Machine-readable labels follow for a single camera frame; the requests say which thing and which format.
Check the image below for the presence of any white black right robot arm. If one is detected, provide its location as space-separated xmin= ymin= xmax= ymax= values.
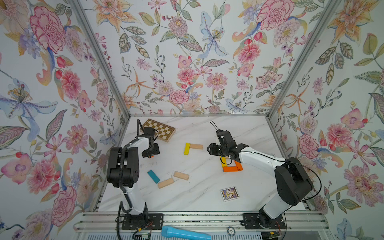
xmin=207 ymin=129 xmax=314 ymax=229

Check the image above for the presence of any blue microphone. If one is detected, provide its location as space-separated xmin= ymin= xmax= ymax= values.
xmin=161 ymin=226 xmax=212 ymax=240

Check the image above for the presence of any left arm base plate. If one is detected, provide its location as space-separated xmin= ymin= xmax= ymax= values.
xmin=119 ymin=214 xmax=164 ymax=230

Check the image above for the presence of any orange block front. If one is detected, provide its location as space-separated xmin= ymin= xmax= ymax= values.
xmin=223 ymin=167 xmax=239 ymax=172

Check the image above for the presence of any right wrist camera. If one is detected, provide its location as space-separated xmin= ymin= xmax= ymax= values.
xmin=216 ymin=130 xmax=234 ymax=146

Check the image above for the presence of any playing card box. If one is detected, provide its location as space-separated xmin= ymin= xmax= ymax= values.
xmin=220 ymin=187 xmax=240 ymax=202

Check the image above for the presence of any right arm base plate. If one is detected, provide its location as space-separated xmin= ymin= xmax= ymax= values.
xmin=240 ymin=213 xmax=286 ymax=230

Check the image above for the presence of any aluminium front rail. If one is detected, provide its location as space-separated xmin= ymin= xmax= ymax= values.
xmin=74 ymin=211 xmax=329 ymax=233

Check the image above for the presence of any teal block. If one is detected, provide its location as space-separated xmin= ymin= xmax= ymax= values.
xmin=148 ymin=170 xmax=160 ymax=184

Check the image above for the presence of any natural wood block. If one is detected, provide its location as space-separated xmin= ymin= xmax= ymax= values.
xmin=158 ymin=178 xmax=174 ymax=189
xmin=174 ymin=172 xmax=190 ymax=181
xmin=190 ymin=144 xmax=204 ymax=150

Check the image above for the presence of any wooden folding chessboard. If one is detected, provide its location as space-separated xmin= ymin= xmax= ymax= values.
xmin=143 ymin=119 xmax=176 ymax=143

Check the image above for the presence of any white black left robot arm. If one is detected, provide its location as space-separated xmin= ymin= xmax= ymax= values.
xmin=107 ymin=127 xmax=160 ymax=227

